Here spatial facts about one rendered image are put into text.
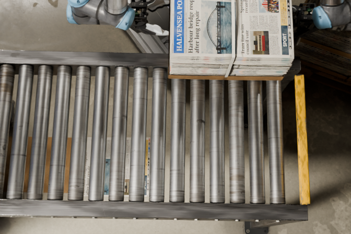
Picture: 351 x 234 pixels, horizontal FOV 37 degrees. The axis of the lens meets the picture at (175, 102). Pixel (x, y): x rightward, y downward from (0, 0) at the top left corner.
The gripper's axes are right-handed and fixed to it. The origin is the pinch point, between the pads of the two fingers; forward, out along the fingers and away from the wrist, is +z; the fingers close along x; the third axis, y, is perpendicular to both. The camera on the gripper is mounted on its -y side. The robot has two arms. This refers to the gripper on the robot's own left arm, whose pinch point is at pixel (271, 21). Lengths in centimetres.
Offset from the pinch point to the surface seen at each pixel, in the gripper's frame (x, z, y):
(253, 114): 33.9, 7.3, 0.1
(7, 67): 18, 90, 0
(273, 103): 30.1, 0.5, 0.2
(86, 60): 16, 63, 0
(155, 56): 14.0, 40.1, 0.4
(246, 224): 66, -2, -80
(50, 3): -44, 96, -79
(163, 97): 28.3, 37.2, -0.2
